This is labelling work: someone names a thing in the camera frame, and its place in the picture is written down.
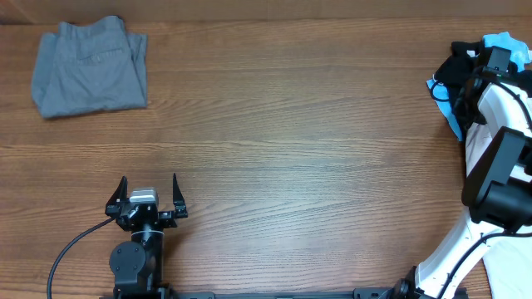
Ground black shirt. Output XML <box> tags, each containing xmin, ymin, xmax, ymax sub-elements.
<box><xmin>426</xmin><ymin>42</ymin><xmax>483</xmax><ymax>141</ymax></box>

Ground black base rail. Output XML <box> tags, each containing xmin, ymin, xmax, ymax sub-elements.
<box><xmin>99</xmin><ymin>287</ymin><xmax>469</xmax><ymax>299</ymax></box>

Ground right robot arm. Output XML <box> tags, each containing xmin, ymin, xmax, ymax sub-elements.
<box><xmin>388</xmin><ymin>78</ymin><xmax>531</xmax><ymax>298</ymax></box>

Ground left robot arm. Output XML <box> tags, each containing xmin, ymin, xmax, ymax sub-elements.
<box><xmin>105</xmin><ymin>177</ymin><xmax>188</xmax><ymax>298</ymax></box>

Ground beige shorts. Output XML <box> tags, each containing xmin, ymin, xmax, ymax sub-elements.
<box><xmin>465</xmin><ymin>123</ymin><xmax>531</xmax><ymax>299</ymax></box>

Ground folded grey shorts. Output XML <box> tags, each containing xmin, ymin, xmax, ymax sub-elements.
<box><xmin>31</xmin><ymin>16</ymin><xmax>148</xmax><ymax>119</ymax></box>

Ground light blue shirt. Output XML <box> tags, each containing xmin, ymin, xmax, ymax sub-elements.
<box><xmin>426</xmin><ymin>32</ymin><xmax>532</xmax><ymax>142</ymax></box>

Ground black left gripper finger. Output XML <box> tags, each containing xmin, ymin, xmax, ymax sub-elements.
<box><xmin>172</xmin><ymin>173</ymin><xmax>186</xmax><ymax>208</ymax></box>
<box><xmin>106</xmin><ymin>176</ymin><xmax>127</xmax><ymax>206</ymax></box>

